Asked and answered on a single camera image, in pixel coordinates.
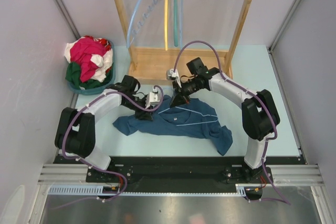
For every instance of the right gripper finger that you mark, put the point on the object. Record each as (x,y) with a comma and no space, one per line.
(185,99)
(177,99)

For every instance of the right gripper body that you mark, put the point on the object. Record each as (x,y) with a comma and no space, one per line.
(187,88)

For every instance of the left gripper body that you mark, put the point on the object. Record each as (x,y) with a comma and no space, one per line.
(140,103)

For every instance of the blue t-shirt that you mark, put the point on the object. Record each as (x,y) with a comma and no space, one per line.
(220,136)

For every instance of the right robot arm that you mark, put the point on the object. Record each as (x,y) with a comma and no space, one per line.
(259,113)

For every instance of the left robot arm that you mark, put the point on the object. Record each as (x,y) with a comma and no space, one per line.
(76,133)

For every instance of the light blue notched hanger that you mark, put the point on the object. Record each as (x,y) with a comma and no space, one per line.
(141,13)

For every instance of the yellow hanger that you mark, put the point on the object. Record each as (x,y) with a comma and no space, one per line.
(166,23)

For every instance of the teal hanger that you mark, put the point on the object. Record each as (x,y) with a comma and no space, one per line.
(175,23)

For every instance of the wooden clothes rack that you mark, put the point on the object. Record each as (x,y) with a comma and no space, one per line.
(149,64)

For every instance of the teal laundry basket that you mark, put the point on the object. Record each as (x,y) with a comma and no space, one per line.
(107,81)

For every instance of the white garment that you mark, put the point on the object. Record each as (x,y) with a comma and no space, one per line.
(101,73)

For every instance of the red patterned garment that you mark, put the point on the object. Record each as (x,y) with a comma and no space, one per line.
(104,43)

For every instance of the green garment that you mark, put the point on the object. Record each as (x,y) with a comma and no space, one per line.
(73,74)

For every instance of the pink garment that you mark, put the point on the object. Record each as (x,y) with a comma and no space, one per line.
(88,54)

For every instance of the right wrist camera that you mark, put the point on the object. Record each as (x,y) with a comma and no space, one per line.
(173,75)

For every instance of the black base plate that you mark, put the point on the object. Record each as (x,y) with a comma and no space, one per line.
(184,174)

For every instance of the white cable duct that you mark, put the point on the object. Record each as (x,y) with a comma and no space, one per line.
(109,191)

